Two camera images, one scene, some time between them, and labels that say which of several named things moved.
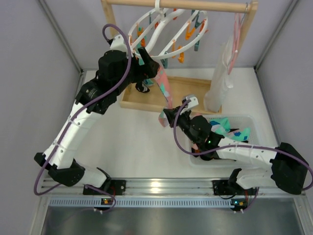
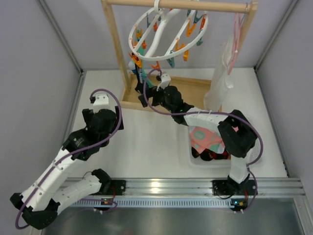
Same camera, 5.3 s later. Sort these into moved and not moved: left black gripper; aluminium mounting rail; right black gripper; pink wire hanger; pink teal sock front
Moved: right black gripper; pink teal sock front; left black gripper
Not moved: pink wire hanger; aluminium mounting rail
